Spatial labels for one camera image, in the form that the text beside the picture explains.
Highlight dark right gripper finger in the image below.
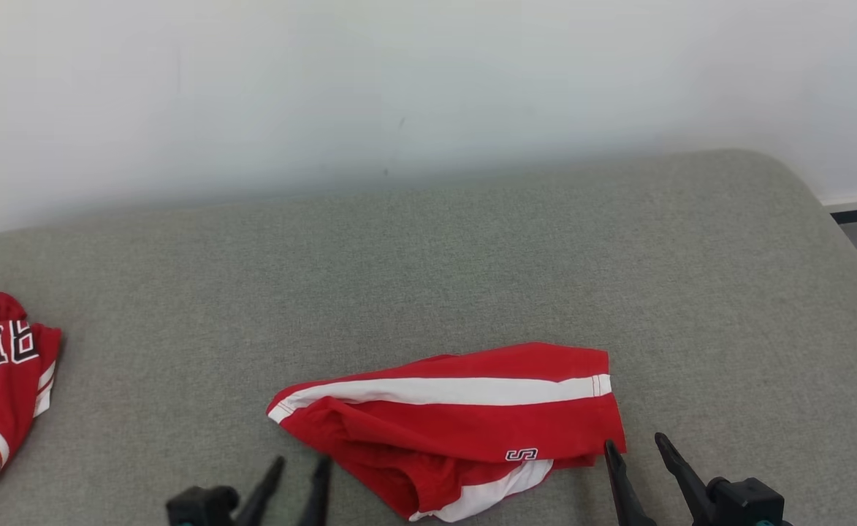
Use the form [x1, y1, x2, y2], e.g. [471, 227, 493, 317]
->
[655, 432, 718, 526]
[603, 440, 655, 526]

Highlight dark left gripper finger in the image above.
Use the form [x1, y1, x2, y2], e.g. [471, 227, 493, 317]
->
[235, 457, 285, 526]
[298, 454, 332, 526]

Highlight red shorts white stripe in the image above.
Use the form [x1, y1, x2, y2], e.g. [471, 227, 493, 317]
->
[266, 342, 628, 522]

